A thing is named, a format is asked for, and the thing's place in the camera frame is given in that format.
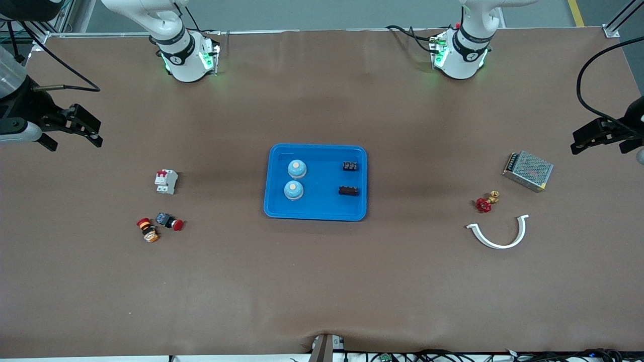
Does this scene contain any blue plastic tray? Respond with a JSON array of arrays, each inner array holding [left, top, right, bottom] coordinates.
[[264, 143, 368, 222]]

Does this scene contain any metal mesh power supply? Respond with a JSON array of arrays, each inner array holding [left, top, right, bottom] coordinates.
[[502, 150, 554, 193]]

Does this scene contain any white circuit breaker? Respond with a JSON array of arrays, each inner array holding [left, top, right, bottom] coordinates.
[[154, 169, 179, 195]]

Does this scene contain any orange and red push button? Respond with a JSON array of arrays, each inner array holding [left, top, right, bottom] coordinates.
[[136, 217, 160, 243]]

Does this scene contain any red emergency stop button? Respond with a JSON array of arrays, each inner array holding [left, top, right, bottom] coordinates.
[[155, 212, 184, 232]]

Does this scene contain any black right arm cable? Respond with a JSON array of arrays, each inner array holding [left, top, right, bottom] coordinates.
[[5, 20, 101, 94]]

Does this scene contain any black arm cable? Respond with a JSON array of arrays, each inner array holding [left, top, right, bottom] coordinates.
[[5, 20, 101, 94], [576, 35, 644, 126]]

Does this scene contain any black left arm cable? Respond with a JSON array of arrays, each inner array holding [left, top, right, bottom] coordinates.
[[576, 35, 644, 126]]

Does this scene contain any aluminium frame post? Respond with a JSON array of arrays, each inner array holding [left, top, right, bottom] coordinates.
[[603, 0, 644, 38]]

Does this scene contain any aluminium frame structure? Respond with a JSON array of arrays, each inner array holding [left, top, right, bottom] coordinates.
[[28, 0, 97, 51]]

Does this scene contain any brass valve with red handle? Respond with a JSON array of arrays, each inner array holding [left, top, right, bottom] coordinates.
[[476, 190, 500, 213]]

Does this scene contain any white half-ring pipe clamp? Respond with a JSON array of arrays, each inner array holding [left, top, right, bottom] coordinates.
[[466, 214, 530, 250]]

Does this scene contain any black base cable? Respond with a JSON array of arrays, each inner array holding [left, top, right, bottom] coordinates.
[[385, 24, 439, 54]]

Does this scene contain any aluminium camera stand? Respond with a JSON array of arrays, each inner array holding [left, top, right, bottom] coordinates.
[[308, 333, 346, 362]]

